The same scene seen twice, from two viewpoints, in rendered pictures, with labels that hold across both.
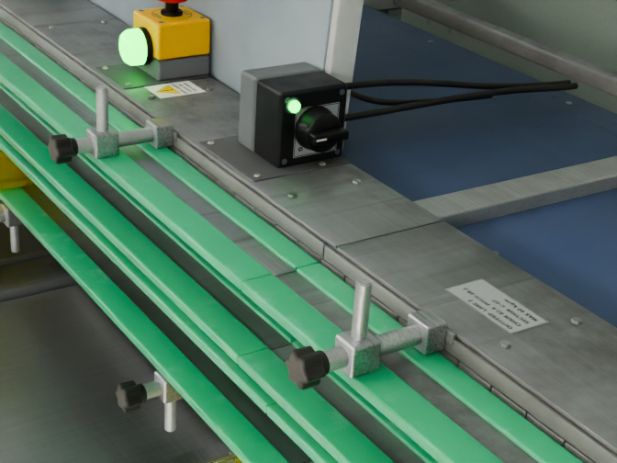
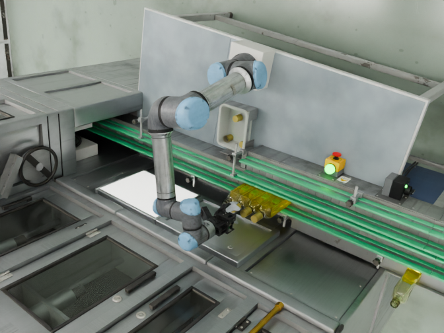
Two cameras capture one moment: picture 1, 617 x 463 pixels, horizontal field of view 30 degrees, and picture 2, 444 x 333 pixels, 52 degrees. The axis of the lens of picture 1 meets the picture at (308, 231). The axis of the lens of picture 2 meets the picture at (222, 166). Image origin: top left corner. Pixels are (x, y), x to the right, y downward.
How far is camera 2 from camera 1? 1.40 m
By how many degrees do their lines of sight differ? 18
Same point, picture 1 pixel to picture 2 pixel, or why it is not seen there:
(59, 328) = (307, 246)
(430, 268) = not seen: outside the picture
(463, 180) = (427, 195)
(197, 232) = (404, 221)
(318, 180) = (411, 202)
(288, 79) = (398, 178)
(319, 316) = not seen: outside the picture
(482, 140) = (414, 182)
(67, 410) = (336, 267)
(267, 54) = (372, 169)
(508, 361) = not seen: outside the picture
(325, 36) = (400, 166)
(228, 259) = (419, 226)
